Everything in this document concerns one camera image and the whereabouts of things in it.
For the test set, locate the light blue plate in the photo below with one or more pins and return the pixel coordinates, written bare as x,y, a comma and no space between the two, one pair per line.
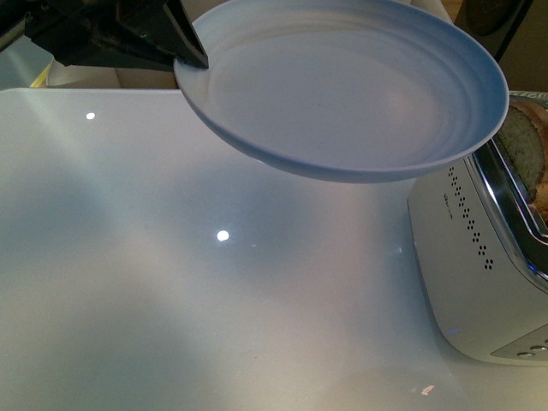
344,91

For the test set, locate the bread slice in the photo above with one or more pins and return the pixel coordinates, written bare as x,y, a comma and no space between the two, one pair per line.
524,138

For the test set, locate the silver two-slot toaster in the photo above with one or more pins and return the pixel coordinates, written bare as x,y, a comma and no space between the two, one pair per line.
482,252

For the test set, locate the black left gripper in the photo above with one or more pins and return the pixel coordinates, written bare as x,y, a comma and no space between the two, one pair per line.
119,34

